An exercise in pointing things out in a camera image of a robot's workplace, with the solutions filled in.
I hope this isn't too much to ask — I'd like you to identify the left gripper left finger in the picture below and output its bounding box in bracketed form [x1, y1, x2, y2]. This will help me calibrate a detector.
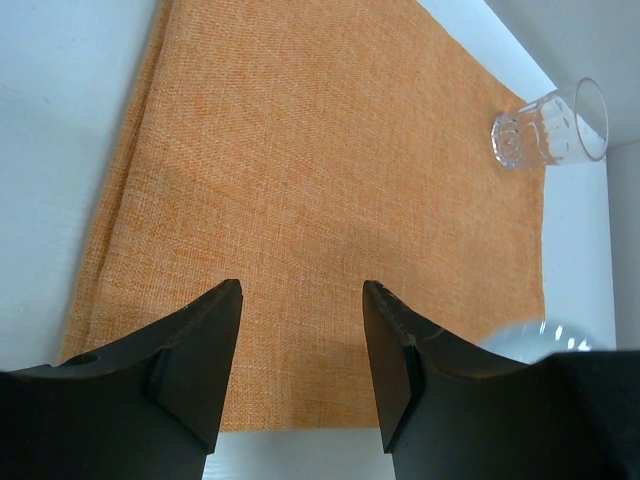
[1, 279, 243, 479]

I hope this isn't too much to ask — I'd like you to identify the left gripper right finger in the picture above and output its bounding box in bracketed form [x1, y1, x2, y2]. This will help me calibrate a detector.
[362, 280, 639, 479]

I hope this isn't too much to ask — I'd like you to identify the white ceramic plate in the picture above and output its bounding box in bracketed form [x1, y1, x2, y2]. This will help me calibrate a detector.
[481, 319, 603, 364]

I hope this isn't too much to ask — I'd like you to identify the orange cloth placemat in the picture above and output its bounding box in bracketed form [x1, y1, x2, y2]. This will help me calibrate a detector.
[61, 1, 544, 431]

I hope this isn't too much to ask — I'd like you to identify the clear drinking glass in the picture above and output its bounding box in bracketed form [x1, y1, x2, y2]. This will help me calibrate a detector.
[490, 77, 609, 169]

